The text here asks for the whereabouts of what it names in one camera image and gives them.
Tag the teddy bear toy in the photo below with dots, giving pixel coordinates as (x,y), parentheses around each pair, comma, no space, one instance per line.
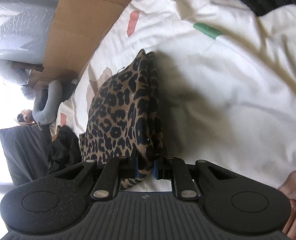
(25,116)

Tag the leopard print pants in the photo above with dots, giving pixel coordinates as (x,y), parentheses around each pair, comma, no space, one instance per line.
(117,110)

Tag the white bear printed blanket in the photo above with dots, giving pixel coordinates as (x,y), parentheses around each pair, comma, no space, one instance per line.
(225,92)

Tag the brown garment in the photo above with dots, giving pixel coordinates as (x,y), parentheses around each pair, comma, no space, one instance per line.
(58,128)

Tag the clear plastic bag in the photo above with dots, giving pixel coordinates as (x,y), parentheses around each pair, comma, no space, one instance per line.
(15,75)

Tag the grey neck pillow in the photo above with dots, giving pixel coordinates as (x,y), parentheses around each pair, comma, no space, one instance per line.
(50,102)

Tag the dark grey pillow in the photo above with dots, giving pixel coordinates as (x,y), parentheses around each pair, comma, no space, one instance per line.
(22,150)

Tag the dark cloth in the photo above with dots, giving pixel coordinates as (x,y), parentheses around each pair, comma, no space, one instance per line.
(69,90)

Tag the black garment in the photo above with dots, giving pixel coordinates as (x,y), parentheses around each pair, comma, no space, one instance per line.
(65,147)

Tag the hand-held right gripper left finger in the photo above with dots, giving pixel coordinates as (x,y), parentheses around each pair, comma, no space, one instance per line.
(135,165)

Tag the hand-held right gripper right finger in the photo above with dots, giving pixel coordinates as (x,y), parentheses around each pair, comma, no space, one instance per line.
(156,167)

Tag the brown cardboard sheet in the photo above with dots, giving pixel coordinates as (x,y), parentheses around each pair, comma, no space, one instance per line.
(80,30)

